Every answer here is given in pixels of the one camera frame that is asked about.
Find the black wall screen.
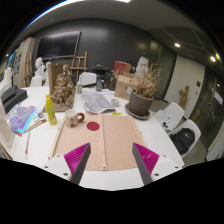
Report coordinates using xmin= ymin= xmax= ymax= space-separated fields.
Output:
xmin=37 ymin=31 xmax=80 ymax=60

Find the grey glass jar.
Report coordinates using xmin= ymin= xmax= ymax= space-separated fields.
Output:
xmin=96 ymin=79 xmax=103 ymax=92

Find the grey plant pot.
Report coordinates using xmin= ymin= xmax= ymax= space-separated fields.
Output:
xmin=129 ymin=91 xmax=154 ymax=116

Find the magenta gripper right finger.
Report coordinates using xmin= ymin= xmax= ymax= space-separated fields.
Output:
xmin=132 ymin=143 xmax=159 ymax=185

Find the grey pot saucer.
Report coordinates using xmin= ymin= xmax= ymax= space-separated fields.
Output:
xmin=125 ymin=103 xmax=150 ymax=120

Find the white chair back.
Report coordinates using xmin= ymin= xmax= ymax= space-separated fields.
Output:
xmin=80 ymin=72 xmax=97 ymax=86

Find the black box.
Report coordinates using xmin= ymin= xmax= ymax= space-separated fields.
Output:
xmin=1 ymin=86 xmax=28 ymax=113

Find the cardboard box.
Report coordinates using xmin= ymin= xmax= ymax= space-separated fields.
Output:
xmin=114 ymin=75 xmax=137 ymax=100

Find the white plaster bust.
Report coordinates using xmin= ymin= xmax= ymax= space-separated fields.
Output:
xmin=35 ymin=57 xmax=45 ymax=76

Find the yellow plastic bottle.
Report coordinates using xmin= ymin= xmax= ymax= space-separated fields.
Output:
xmin=45 ymin=94 xmax=57 ymax=125

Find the newspaper sheet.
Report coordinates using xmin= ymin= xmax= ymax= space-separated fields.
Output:
xmin=81 ymin=93 xmax=115 ymax=114

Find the small white cup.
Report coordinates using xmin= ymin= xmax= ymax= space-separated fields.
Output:
xmin=111 ymin=99 xmax=119 ymax=107

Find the holographic colourful book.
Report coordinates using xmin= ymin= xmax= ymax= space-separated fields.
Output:
xmin=6 ymin=104 xmax=36 ymax=133

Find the dried brown plant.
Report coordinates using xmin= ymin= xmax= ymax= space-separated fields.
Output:
xmin=134 ymin=63 xmax=162 ymax=99

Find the wooden stick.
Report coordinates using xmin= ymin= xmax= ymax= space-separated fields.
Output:
xmin=25 ymin=131 xmax=31 ymax=159

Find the red box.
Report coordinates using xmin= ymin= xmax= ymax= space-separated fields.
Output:
xmin=113 ymin=61 xmax=131 ymax=74

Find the red round coaster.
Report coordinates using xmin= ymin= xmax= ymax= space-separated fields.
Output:
xmin=87 ymin=122 xmax=100 ymax=131

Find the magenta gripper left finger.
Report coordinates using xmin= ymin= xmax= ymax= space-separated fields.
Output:
xmin=64 ymin=143 xmax=91 ymax=185

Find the small green bottle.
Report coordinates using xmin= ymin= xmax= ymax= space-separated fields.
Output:
xmin=77 ymin=80 xmax=83 ymax=94

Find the wooden easel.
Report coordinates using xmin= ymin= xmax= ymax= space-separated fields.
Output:
xmin=70 ymin=51 xmax=88 ymax=82

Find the beige cloth mat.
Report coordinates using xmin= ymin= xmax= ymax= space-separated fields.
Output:
xmin=49 ymin=113 xmax=146 ymax=171

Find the white chair with backpack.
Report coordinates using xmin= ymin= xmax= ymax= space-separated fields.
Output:
xmin=169 ymin=119 xmax=201 ymax=157

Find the floral ceramic mug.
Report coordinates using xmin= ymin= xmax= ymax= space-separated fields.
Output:
xmin=65 ymin=109 xmax=85 ymax=128

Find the black backpack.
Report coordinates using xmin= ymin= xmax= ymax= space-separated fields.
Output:
xmin=170 ymin=128 xmax=195 ymax=154

